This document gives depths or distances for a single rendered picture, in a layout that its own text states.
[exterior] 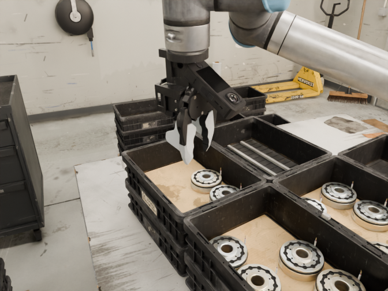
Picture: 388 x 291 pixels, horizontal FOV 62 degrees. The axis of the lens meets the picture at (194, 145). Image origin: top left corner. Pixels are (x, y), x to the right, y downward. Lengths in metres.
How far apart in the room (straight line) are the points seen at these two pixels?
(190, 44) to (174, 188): 0.65
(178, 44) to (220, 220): 0.51
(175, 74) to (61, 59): 3.30
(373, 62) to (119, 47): 3.44
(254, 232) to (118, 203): 0.56
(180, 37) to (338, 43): 0.27
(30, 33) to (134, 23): 1.06
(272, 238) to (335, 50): 0.52
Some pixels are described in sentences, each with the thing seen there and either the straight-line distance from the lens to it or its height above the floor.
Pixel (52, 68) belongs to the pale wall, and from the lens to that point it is 3.86.
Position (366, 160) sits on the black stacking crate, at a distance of 1.36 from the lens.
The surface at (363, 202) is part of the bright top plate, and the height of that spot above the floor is 0.86.
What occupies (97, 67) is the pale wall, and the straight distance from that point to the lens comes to 3.90.
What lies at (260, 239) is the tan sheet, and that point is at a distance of 0.92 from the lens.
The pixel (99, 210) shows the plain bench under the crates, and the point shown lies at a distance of 1.25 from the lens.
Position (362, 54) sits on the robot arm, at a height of 1.34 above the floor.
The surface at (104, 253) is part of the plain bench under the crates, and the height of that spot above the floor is 0.70.
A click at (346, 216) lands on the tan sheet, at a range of 1.07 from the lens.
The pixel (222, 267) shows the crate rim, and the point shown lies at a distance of 0.72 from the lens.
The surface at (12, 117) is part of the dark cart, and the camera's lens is 1.84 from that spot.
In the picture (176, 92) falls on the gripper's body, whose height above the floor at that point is 1.28.
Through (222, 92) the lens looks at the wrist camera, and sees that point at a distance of 0.54.
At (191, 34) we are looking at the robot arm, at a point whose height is 1.38.
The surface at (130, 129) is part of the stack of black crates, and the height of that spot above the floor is 0.50.
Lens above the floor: 1.46
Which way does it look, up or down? 28 degrees down
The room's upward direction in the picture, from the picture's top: straight up
